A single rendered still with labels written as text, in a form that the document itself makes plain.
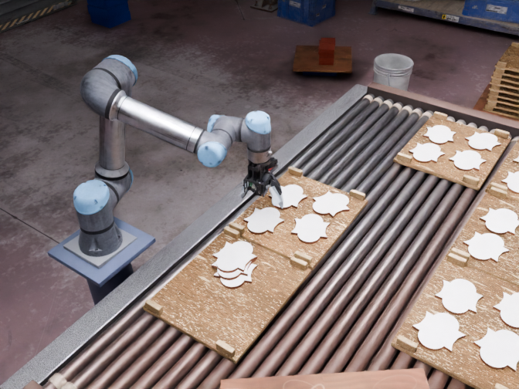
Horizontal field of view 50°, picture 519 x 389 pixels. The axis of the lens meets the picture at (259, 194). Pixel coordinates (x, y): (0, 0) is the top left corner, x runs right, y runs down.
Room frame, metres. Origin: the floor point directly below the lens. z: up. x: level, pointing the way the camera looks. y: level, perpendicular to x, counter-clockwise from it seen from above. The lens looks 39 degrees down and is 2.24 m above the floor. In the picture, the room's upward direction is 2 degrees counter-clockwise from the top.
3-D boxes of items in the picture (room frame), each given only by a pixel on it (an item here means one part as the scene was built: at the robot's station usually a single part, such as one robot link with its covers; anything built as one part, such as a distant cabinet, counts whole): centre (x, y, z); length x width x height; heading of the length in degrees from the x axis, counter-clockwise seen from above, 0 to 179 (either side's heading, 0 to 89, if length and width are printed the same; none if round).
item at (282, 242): (1.52, -0.14, 0.93); 0.41 x 0.35 x 0.02; 145
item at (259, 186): (1.46, 0.00, 1.16); 0.09 x 0.08 x 0.12; 156
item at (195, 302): (1.18, 0.10, 0.93); 0.41 x 0.35 x 0.02; 145
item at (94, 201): (1.47, 0.56, 1.05); 0.13 x 0.12 x 0.14; 165
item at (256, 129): (1.47, 0.00, 1.32); 0.09 x 0.08 x 0.11; 75
